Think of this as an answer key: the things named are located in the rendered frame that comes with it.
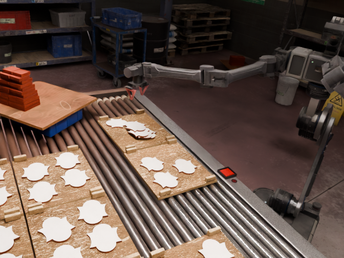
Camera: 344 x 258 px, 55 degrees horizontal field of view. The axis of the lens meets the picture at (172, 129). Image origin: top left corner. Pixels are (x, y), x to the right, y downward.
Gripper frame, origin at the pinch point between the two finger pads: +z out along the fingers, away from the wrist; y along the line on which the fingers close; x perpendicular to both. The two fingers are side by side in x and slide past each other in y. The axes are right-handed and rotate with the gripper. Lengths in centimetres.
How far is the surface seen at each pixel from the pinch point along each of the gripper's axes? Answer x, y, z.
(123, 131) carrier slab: 3.0, -7.0, 23.1
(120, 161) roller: -15.2, -30.2, 24.8
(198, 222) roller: -72, -41, 24
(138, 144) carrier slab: -12.8, -11.8, 22.9
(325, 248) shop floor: -128, 89, 115
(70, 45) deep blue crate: 329, 227, 88
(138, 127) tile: -4.8, -1.9, 19.1
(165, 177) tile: -44, -28, 21
